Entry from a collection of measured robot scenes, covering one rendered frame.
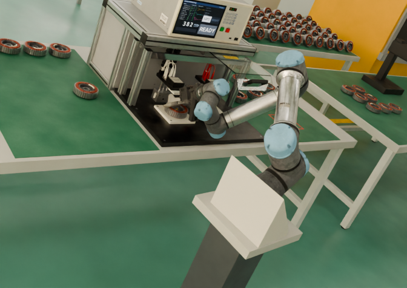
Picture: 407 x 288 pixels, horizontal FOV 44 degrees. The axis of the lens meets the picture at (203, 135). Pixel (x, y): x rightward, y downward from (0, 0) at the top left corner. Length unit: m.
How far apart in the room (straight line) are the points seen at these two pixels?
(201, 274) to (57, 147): 0.77
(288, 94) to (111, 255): 1.27
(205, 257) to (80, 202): 1.08
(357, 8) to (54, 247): 4.39
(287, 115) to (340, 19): 4.22
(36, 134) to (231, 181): 0.76
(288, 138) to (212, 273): 0.64
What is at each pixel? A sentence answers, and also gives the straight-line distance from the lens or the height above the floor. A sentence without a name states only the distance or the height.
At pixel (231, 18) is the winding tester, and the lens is 2.52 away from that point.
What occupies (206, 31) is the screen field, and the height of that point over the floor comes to 1.16.
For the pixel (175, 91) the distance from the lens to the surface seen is 2.41.
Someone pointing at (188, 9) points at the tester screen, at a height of 1.25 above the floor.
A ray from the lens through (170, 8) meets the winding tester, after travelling 2.37.
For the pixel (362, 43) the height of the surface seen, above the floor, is 0.78.
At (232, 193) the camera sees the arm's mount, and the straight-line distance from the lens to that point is 1.88.
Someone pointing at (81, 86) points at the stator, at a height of 0.77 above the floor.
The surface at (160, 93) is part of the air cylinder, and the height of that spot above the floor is 0.82.
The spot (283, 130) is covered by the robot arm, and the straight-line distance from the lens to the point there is 1.86.
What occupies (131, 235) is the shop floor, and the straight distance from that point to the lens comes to 2.85.
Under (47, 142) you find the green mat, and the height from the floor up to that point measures 0.75.
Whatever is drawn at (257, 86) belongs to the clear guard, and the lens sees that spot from 2.44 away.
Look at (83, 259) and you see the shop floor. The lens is 2.64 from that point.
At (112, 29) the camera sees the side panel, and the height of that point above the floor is 1.00.
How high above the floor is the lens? 1.81
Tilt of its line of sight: 26 degrees down
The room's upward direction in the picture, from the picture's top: 22 degrees clockwise
